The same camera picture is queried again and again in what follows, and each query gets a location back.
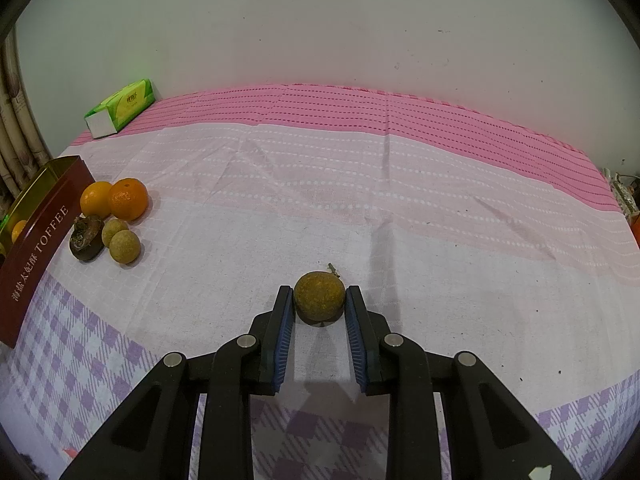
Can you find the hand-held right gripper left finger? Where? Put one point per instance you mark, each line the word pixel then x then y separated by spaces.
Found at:
pixel 282 340

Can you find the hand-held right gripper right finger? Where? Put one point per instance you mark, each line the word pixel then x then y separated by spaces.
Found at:
pixel 357 340

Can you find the brown longan with stem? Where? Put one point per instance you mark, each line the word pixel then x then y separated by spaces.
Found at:
pixel 319 297

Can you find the deep orange mandarin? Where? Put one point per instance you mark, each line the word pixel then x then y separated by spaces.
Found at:
pixel 129 200

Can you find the wrinkled dark passion fruit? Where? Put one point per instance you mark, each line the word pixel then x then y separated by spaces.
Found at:
pixel 87 242

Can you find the light orange mandarin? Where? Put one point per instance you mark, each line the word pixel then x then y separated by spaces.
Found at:
pixel 95 200

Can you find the dark red tin box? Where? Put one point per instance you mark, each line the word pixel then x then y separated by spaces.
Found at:
pixel 45 245

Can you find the large yellow citrus fruit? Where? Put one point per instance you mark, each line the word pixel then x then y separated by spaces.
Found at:
pixel 19 231

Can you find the green tissue pack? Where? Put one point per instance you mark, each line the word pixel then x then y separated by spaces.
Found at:
pixel 125 105

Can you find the bright orange object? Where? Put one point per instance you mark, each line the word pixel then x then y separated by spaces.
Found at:
pixel 636 232

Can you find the pale cluttered wrappers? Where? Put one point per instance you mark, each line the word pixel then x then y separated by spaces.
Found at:
pixel 622 190

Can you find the beige curtain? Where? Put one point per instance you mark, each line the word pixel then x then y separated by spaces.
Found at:
pixel 15 125

